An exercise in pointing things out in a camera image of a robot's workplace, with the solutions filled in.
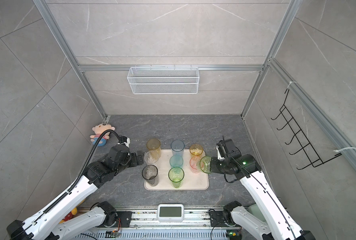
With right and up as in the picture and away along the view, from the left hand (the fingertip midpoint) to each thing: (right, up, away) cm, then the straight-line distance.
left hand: (136, 151), depth 76 cm
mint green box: (+58, -27, -7) cm, 64 cm away
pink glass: (+31, -11, +14) cm, 36 cm away
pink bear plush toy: (-34, +11, +25) cm, 44 cm away
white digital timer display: (+18, -30, -4) cm, 35 cm away
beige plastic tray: (+29, -20, +10) cm, 36 cm away
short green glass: (+35, -8, +2) cm, 36 cm away
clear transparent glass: (+5, -5, +10) cm, 12 cm away
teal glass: (+20, -8, +17) cm, 28 cm away
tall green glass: (+20, -12, -1) cm, 24 cm away
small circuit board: (-10, -39, -6) cm, 40 cm away
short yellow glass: (+33, -2, +20) cm, 38 cm away
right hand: (+39, -6, -3) cm, 39 cm away
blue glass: (+21, +1, +8) cm, 23 cm away
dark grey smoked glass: (+6, -13, +6) cm, 16 cm away
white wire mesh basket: (+11, +45, +25) cm, 53 cm away
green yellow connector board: (+48, -39, -6) cm, 62 cm away
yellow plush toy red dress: (-10, -14, -31) cm, 35 cm away
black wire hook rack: (+77, -1, -18) cm, 79 cm away
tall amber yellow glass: (+7, +2, +12) cm, 14 cm away
